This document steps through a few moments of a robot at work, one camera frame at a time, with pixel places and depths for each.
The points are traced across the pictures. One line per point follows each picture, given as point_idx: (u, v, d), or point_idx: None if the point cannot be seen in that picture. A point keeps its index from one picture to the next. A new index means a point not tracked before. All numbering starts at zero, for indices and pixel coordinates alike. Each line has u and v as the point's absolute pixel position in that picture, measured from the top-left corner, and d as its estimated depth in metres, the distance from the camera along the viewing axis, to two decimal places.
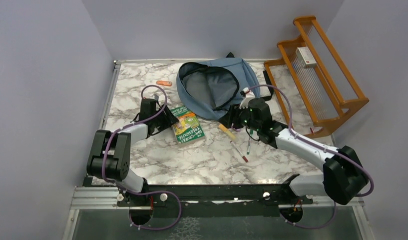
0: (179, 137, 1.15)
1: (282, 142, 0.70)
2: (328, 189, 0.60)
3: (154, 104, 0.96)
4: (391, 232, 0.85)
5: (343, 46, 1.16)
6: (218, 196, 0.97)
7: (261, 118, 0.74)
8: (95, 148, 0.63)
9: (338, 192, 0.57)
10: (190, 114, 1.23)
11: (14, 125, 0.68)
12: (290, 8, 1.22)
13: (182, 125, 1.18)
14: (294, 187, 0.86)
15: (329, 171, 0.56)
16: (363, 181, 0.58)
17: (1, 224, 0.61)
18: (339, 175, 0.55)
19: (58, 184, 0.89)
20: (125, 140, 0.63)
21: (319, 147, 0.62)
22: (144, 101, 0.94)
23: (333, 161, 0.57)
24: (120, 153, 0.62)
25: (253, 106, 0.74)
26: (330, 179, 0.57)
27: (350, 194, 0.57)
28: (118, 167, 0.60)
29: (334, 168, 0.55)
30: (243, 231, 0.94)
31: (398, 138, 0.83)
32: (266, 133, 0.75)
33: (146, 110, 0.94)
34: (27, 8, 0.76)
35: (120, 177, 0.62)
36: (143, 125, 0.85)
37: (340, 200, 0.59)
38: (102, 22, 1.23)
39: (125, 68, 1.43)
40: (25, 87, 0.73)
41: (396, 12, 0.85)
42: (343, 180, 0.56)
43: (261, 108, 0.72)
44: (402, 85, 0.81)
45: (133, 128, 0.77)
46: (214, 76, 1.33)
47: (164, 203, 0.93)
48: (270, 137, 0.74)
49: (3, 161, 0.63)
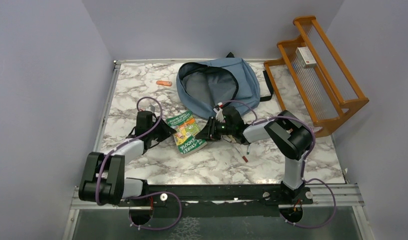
0: (180, 146, 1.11)
1: (248, 133, 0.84)
2: (282, 151, 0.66)
3: (151, 117, 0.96)
4: (392, 232, 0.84)
5: (343, 46, 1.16)
6: (218, 196, 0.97)
7: (234, 122, 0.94)
8: (87, 172, 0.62)
9: (285, 147, 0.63)
10: (190, 121, 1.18)
11: (14, 124, 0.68)
12: (290, 8, 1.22)
13: (183, 134, 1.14)
14: (286, 180, 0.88)
15: (270, 130, 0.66)
16: (309, 136, 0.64)
17: (1, 224, 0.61)
18: (278, 130, 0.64)
19: (58, 183, 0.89)
20: (120, 161, 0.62)
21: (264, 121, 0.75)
22: (139, 115, 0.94)
23: (272, 122, 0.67)
24: (113, 177, 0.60)
25: (225, 112, 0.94)
26: (275, 137, 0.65)
27: (297, 146, 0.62)
28: (111, 192, 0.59)
29: (272, 125, 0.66)
30: (243, 231, 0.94)
31: (398, 138, 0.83)
32: (238, 134, 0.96)
33: (143, 124, 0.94)
34: (27, 8, 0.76)
35: (114, 201, 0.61)
36: (140, 141, 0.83)
37: (292, 155, 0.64)
38: (102, 22, 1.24)
39: (125, 68, 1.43)
40: (25, 88, 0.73)
41: (397, 12, 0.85)
42: (283, 134, 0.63)
43: (233, 115, 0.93)
44: (401, 84, 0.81)
45: (126, 148, 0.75)
46: (214, 76, 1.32)
47: (164, 203, 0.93)
48: (242, 138, 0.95)
49: (3, 159, 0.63)
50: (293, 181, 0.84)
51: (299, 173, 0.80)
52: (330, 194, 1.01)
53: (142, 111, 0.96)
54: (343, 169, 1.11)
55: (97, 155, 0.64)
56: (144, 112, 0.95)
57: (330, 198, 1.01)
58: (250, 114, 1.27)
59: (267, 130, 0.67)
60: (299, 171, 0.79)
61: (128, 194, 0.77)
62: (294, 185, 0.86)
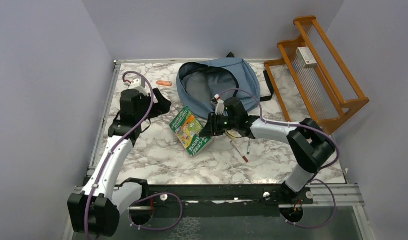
0: (189, 148, 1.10)
1: (256, 129, 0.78)
2: (300, 162, 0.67)
3: (138, 100, 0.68)
4: (392, 232, 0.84)
5: (342, 46, 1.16)
6: (218, 196, 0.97)
7: (236, 114, 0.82)
8: (73, 216, 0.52)
9: (307, 161, 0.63)
10: (190, 119, 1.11)
11: (15, 124, 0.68)
12: (290, 8, 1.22)
13: (188, 134, 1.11)
14: (289, 182, 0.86)
15: (292, 141, 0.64)
16: (330, 150, 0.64)
17: (1, 224, 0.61)
18: (302, 143, 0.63)
19: (58, 183, 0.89)
20: (106, 205, 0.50)
21: (283, 125, 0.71)
22: (122, 97, 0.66)
23: (294, 131, 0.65)
24: (103, 221, 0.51)
25: (227, 103, 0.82)
26: (295, 149, 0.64)
27: (318, 161, 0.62)
28: (107, 230, 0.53)
29: (296, 136, 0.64)
30: (243, 231, 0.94)
31: (398, 138, 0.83)
32: (241, 127, 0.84)
33: (128, 108, 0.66)
34: (27, 8, 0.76)
35: (112, 233, 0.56)
36: (126, 142, 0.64)
37: (312, 169, 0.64)
38: (102, 22, 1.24)
39: (125, 68, 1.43)
40: (25, 88, 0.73)
41: (396, 12, 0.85)
42: (307, 148, 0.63)
43: (234, 105, 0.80)
44: (401, 84, 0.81)
45: (107, 174, 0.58)
46: (214, 77, 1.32)
47: (164, 203, 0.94)
48: (247, 131, 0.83)
49: (3, 159, 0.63)
50: (297, 185, 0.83)
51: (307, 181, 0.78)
52: (330, 194, 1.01)
53: (127, 91, 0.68)
54: (343, 169, 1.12)
55: (78, 199, 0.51)
56: (128, 94, 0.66)
57: (330, 198, 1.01)
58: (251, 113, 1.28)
59: (289, 140, 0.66)
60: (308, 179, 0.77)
61: (132, 201, 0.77)
62: (296, 188, 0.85)
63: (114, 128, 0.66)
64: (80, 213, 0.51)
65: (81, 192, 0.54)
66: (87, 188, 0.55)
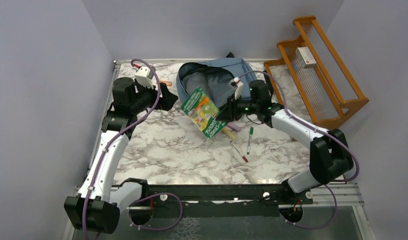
0: (205, 131, 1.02)
1: (276, 121, 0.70)
2: (312, 169, 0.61)
3: (133, 90, 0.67)
4: (392, 232, 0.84)
5: (342, 46, 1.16)
6: (218, 196, 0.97)
7: (260, 97, 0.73)
8: (73, 217, 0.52)
9: (321, 172, 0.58)
10: (204, 101, 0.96)
11: (15, 124, 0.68)
12: (290, 8, 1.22)
13: (203, 117, 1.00)
14: (291, 182, 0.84)
15: (314, 149, 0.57)
16: (349, 166, 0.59)
17: (2, 223, 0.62)
18: (324, 154, 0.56)
19: (58, 183, 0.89)
20: (103, 207, 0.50)
21: (310, 128, 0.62)
22: (115, 87, 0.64)
23: (320, 140, 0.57)
24: (101, 222, 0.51)
25: (251, 84, 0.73)
26: (314, 158, 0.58)
27: (333, 175, 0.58)
28: (106, 229, 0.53)
29: (321, 145, 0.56)
30: (243, 231, 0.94)
31: (398, 138, 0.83)
32: (262, 112, 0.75)
33: (122, 100, 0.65)
34: (27, 8, 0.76)
35: (114, 229, 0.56)
36: (121, 138, 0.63)
37: (323, 181, 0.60)
38: (102, 22, 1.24)
39: (125, 68, 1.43)
40: (25, 88, 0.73)
41: (396, 12, 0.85)
42: (328, 161, 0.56)
43: (259, 87, 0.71)
44: (401, 84, 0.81)
45: (103, 175, 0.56)
46: (214, 77, 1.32)
47: (164, 203, 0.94)
48: (267, 116, 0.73)
49: (4, 159, 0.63)
50: (299, 187, 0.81)
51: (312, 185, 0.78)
52: (331, 195, 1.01)
53: (120, 80, 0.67)
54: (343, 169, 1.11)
55: (75, 202, 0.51)
56: (121, 83, 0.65)
57: (330, 198, 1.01)
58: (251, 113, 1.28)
59: (311, 146, 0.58)
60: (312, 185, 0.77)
61: (131, 201, 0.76)
62: (296, 188, 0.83)
63: (108, 121, 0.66)
64: (79, 215, 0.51)
65: (78, 195, 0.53)
66: (83, 190, 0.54)
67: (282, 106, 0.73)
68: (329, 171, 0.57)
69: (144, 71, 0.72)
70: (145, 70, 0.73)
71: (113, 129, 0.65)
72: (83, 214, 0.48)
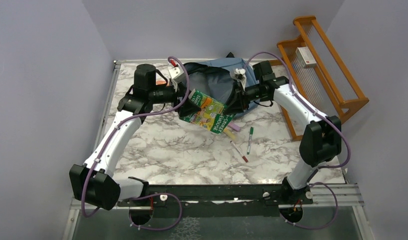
0: (213, 128, 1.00)
1: (279, 95, 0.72)
2: (302, 150, 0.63)
3: (153, 76, 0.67)
4: (392, 232, 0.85)
5: (342, 46, 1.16)
6: (218, 196, 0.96)
7: (262, 72, 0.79)
8: (75, 187, 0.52)
9: (310, 155, 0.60)
10: (207, 101, 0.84)
11: (15, 125, 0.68)
12: (289, 9, 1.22)
13: (207, 117, 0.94)
14: (290, 178, 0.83)
15: (309, 133, 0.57)
16: (336, 152, 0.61)
17: (2, 224, 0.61)
18: (317, 139, 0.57)
19: (58, 183, 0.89)
20: (105, 180, 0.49)
21: (310, 110, 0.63)
22: (138, 71, 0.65)
23: (317, 124, 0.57)
24: (101, 195, 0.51)
25: (255, 63, 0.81)
26: (307, 140, 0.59)
27: (320, 158, 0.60)
28: (104, 204, 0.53)
29: (316, 130, 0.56)
30: (243, 231, 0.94)
31: (398, 138, 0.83)
32: (266, 83, 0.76)
33: (142, 83, 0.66)
34: (27, 9, 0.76)
35: (112, 207, 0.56)
36: (135, 119, 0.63)
37: (310, 163, 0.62)
38: (102, 22, 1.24)
39: (125, 68, 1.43)
40: (25, 88, 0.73)
41: (396, 12, 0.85)
42: (319, 145, 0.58)
43: (261, 63, 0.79)
44: (401, 85, 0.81)
45: (111, 150, 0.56)
46: (214, 77, 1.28)
47: (164, 203, 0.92)
48: (269, 87, 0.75)
49: (4, 160, 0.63)
50: (298, 182, 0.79)
51: (306, 176, 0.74)
52: (331, 194, 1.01)
53: (142, 65, 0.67)
54: (343, 169, 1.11)
55: (79, 170, 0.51)
56: (144, 67, 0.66)
57: (331, 198, 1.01)
58: (251, 113, 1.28)
59: (306, 130, 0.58)
60: (308, 175, 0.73)
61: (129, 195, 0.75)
62: (294, 185, 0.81)
63: (124, 103, 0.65)
64: (81, 184, 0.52)
65: (83, 165, 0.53)
66: (89, 162, 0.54)
67: (287, 79, 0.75)
68: (317, 154, 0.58)
69: (175, 73, 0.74)
70: (176, 72, 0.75)
71: (128, 110, 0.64)
72: (85, 183, 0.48)
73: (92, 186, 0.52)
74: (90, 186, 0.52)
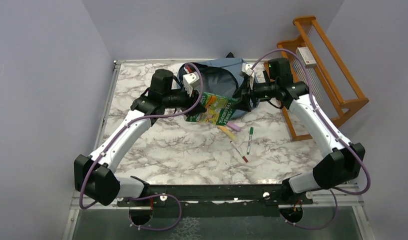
0: (218, 121, 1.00)
1: (297, 108, 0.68)
2: (317, 172, 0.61)
3: (171, 81, 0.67)
4: (391, 233, 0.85)
5: (342, 46, 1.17)
6: (218, 196, 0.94)
7: (280, 72, 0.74)
8: (76, 177, 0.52)
9: (324, 179, 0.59)
10: (212, 99, 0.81)
11: (16, 124, 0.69)
12: (289, 9, 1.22)
13: (211, 113, 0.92)
14: (292, 182, 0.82)
15: (330, 162, 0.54)
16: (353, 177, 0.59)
17: (2, 223, 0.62)
18: (336, 168, 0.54)
19: (58, 183, 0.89)
20: (107, 175, 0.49)
21: (332, 133, 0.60)
22: (155, 74, 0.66)
23: (340, 153, 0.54)
24: (100, 188, 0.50)
25: (272, 60, 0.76)
26: (325, 166, 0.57)
27: (334, 183, 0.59)
28: (101, 198, 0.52)
29: (337, 159, 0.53)
30: (243, 231, 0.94)
31: (398, 138, 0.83)
32: (283, 89, 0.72)
33: (158, 87, 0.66)
34: (26, 8, 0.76)
35: (109, 203, 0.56)
36: (145, 120, 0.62)
37: (322, 185, 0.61)
38: (102, 22, 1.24)
39: (125, 68, 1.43)
40: (25, 88, 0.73)
41: (396, 12, 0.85)
42: (336, 173, 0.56)
43: (280, 61, 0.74)
44: (400, 85, 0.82)
45: (117, 145, 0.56)
46: (214, 77, 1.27)
47: (164, 203, 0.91)
48: (286, 94, 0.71)
49: (4, 159, 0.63)
50: (300, 187, 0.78)
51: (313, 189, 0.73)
52: (330, 194, 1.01)
53: (162, 69, 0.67)
54: None
55: (84, 161, 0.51)
56: (163, 72, 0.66)
57: (330, 197, 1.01)
58: (251, 114, 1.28)
59: (326, 156, 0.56)
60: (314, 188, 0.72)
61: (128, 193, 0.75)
62: (296, 189, 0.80)
63: (138, 103, 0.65)
64: (84, 174, 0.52)
65: (89, 156, 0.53)
66: (95, 154, 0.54)
67: (307, 86, 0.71)
68: (331, 180, 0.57)
69: (191, 78, 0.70)
70: (193, 77, 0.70)
71: (141, 111, 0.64)
72: (87, 175, 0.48)
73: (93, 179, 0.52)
74: (91, 179, 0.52)
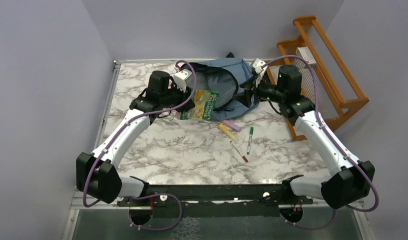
0: (204, 115, 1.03)
1: (304, 125, 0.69)
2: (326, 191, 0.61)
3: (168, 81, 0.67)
4: (391, 233, 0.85)
5: (343, 46, 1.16)
6: (218, 196, 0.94)
7: (289, 87, 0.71)
8: (78, 175, 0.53)
9: (334, 198, 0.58)
10: (199, 94, 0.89)
11: (15, 124, 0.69)
12: (290, 9, 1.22)
13: (199, 107, 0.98)
14: (294, 185, 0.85)
15: (339, 181, 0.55)
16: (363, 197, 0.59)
17: (2, 223, 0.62)
18: (346, 187, 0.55)
19: (59, 183, 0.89)
20: (110, 171, 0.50)
21: (340, 151, 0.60)
22: (153, 75, 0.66)
23: (349, 173, 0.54)
24: (103, 186, 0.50)
25: (284, 72, 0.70)
26: (334, 185, 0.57)
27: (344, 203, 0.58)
28: (105, 196, 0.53)
29: (347, 179, 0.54)
30: (243, 231, 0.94)
31: (398, 138, 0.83)
32: (288, 106, 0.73)
33: (155, 87, 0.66)
34: (26, 8, 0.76)
35: (111, 200, 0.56)
36: (144, 118, 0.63)
37: (332, 205, 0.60)
38: (102, 22, 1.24)
39: (125, 68, 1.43)
40: (25, 88, 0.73)
41: (396, 12, 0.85)
42: (346, 192, 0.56)
43: (292, 75, 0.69)
44: (400, 85, 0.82)
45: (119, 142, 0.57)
46: (214, 77, 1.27)
47: (164, 203, 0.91)
48: (291, 111, 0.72)
49: (4, 159, 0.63)
50: (302, 191, 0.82)
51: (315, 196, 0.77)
52: None
53: (157, 70, 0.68)
54: None
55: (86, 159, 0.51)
56: (159, 73, 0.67)
57: None
58: (251, 113, 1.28)
59: (336, 175, 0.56)
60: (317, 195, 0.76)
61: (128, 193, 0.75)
62: (297, 191, 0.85)
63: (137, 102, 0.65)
64: (86, 172, 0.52)
65: (91, 153, 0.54)
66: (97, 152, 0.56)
67: (312, 102, 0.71)
68: (341, 200, 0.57)
69: (184, 75, 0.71)
70: (185, 74, 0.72)
71: (139, 109, 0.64)
72: (90, 172, 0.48)
73: (95, 177, 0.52)
74: (94, 177, 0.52)
